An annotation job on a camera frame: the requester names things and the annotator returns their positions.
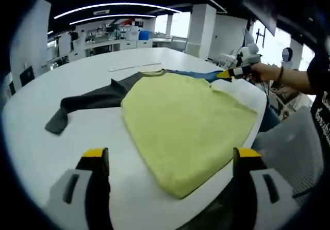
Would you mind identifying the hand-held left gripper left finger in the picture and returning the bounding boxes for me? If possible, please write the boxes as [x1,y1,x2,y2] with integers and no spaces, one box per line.
[45,147,113,230]

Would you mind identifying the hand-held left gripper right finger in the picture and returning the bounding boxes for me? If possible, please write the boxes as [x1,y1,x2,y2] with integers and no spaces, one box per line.
[233,147,296,230]

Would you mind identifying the yellow garment with dark sleeves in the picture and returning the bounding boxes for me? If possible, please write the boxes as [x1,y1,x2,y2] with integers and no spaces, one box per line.
[45,69,258,200]

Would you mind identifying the thin white template strip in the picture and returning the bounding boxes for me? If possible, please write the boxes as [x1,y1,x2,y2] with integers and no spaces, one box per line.
[108,62,162,72]

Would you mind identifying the person's right hand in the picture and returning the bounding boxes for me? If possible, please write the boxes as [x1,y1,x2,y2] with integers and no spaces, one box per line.
[249,62,281,83]

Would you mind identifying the white monitor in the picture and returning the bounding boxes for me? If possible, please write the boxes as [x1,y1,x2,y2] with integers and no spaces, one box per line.
[243,28,255,47]

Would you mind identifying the person's leg in jeans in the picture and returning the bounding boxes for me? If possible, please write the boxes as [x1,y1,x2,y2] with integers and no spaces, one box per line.
[257,105,281,133]

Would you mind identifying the person's black printed shirt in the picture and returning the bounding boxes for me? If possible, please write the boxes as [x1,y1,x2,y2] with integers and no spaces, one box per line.
[306,57,330,148]

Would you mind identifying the white counter with drawers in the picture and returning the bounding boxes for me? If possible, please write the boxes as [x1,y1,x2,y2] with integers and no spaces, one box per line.
[69,40,153,58]

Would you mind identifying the black monitor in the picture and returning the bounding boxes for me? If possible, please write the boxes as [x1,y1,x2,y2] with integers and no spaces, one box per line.
[20,66,35,86]

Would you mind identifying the white cabinet panel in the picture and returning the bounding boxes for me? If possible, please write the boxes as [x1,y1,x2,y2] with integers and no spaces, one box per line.
[58,35,72,55]

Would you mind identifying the thin black cable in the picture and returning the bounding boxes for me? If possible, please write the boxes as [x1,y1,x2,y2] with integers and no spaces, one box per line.
[259,80,271,107]

